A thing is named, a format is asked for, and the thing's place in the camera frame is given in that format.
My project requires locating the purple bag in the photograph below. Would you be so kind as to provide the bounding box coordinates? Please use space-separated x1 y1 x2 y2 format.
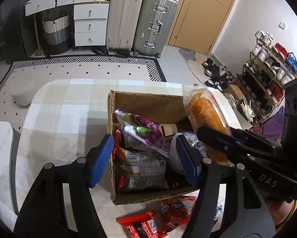
261 107 286 142

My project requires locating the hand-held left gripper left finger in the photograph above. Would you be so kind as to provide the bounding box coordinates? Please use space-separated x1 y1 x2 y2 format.
13 134 114 238

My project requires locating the clear bread packet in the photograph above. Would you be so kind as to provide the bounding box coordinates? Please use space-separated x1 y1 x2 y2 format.
183 85 234 165

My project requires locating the purple white snack packet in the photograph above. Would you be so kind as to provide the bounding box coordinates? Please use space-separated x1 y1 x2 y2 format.
170 132 201 176

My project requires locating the grey doormat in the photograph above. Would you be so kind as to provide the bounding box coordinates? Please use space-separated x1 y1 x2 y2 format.
179 48 213 87

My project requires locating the red chips bag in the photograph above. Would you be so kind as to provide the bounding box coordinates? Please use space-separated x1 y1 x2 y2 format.
160 195 197 232

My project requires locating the grey red snack packet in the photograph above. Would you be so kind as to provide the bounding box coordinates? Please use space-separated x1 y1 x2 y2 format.
113 129 170 192

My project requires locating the pile of black white shoes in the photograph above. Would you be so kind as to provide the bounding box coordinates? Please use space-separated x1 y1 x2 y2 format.
202 58 238 92

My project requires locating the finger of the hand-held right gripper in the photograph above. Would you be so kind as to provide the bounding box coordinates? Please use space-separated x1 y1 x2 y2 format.
196 126 253 165
229 128 285 152

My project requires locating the red chocolate wafer packet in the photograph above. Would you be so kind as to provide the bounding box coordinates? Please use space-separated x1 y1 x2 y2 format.
116 210 167 238

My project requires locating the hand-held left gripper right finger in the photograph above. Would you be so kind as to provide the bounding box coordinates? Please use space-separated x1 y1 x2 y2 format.
175 134 274 238

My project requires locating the brown cardboard box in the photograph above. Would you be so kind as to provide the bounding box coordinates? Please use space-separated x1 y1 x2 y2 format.
107 90 206 205

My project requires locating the blue cookie packet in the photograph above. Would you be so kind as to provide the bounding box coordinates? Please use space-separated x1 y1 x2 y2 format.
213 204 223 226

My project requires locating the silver suitcase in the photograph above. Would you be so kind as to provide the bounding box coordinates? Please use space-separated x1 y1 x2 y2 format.
132 0 179 57

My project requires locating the white drawer desk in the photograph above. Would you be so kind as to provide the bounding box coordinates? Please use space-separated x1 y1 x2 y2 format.
25 0 110 49

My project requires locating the purple candy packet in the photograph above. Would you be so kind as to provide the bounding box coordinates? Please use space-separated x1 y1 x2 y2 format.
122 125 171 158

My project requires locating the wooden door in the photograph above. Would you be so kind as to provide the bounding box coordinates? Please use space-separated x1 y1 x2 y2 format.
166 0 243 55

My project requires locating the beige suitcase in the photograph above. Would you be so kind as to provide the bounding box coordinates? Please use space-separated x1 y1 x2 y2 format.
106 0 144 52

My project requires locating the woven laundry basket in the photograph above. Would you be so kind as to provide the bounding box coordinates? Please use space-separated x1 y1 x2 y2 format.
42 10 72 56

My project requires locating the white stool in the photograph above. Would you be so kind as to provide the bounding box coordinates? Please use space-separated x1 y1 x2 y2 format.
12 76 47 107

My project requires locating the small cardboard box with clutter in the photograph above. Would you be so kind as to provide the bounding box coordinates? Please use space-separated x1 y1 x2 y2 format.
224 84 257 124

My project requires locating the shoe rack with shoes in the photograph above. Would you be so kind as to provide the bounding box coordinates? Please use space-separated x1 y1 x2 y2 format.
238 30 297 119

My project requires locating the person's right hand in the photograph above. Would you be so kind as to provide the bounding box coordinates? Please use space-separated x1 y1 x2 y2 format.
265 196 297 228

